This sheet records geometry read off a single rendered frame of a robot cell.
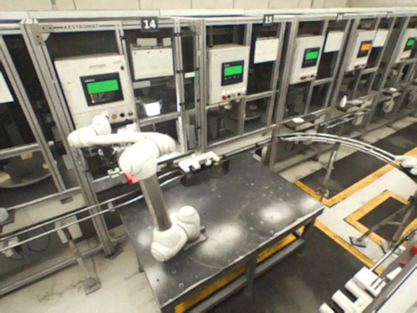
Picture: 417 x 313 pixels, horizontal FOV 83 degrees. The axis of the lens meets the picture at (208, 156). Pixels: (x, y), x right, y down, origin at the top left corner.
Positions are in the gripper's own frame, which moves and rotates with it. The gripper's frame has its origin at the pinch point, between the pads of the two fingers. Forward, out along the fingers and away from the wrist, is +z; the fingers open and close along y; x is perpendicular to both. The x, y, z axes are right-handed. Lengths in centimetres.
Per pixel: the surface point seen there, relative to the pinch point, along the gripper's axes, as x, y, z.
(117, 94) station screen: -7, -16, -52
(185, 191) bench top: 15, -53, 39
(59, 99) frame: -11, 19, -54
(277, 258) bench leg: 91, -101, 82
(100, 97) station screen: -7, -4, -52
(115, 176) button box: 3.1, 0.5, 7.6
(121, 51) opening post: -11, -25, -79
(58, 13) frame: -89, 1, -99
